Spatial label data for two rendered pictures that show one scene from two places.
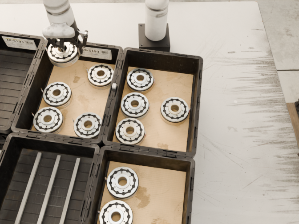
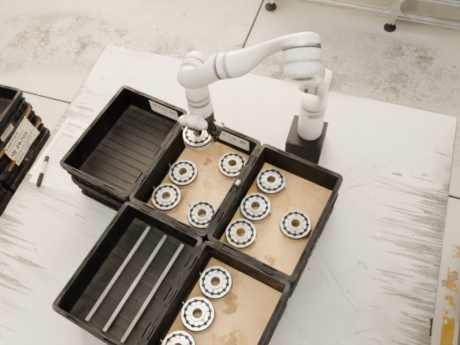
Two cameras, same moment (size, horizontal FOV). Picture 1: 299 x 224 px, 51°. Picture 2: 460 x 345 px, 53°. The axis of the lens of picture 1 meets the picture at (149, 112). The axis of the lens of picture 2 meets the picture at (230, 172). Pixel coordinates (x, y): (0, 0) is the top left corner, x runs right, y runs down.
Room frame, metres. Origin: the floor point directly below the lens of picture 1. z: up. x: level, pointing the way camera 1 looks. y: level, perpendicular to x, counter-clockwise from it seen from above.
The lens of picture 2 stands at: (-0.05, -0.21, 2.26)
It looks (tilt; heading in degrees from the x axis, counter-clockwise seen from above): 60 degrees down; 29
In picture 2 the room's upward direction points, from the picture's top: 7 degrees counter-clockwise
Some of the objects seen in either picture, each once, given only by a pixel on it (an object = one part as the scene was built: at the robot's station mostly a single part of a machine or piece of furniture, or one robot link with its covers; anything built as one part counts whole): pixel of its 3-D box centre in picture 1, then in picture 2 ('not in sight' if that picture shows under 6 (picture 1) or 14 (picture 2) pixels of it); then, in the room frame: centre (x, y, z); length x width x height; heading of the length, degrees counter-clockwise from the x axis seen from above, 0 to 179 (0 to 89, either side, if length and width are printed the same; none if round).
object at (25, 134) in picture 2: not in sight; (21, 140); (0.67, 1.37, 0.41); 0.31 x 0.02 x 0.16; 4
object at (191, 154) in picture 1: (156, 98); (276, 207); (0.55, -0.02, 0.92); 0.40 x 0.30 x 0.02; 174
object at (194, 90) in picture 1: (155, 106); (276, 214); (0.55, -0.02, 0.87); 0.40 x 0.30 x 0.11; 174
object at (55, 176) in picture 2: not in sight; (68, 153); (0.58, 0.89, 0.70); 0.33 x 0.23 x 0.01; 4
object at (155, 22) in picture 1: (155, 18); (311, 117); (0.96, -0.01, 0.89); 0.09 x 0.09 x 0.17; 4
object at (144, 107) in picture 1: (134, 104); (255, 206); (0.56, 0.05, 0.86); 0.10 x 0.10 x 0.01
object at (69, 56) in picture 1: (62, 50); (198, 133); (0.67, 0.30, 1.01); 0.10 x 0.10 x 0.01
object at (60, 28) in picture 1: (58, 16); (197, 107); (0.66, 0.27, 1.18); 0.11 x 0.09 x 0.06; 3
